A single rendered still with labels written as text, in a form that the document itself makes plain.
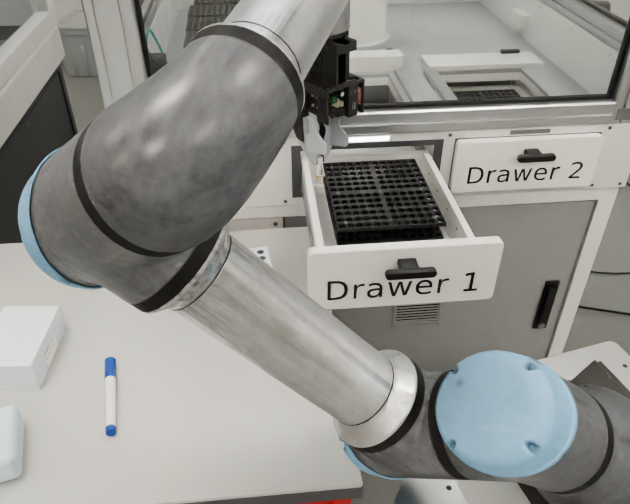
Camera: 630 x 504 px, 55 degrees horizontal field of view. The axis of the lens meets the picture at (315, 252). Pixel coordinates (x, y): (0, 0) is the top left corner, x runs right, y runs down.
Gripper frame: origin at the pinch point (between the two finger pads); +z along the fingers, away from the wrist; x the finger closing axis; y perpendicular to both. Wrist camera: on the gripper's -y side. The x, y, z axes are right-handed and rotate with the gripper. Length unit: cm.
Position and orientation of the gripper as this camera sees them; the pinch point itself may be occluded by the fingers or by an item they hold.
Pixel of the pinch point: (316, 153)
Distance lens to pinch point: 99.2
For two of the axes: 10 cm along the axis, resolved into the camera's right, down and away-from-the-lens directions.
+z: 0.2, 8.0, 6.0
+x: 7.9, -3.8, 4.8
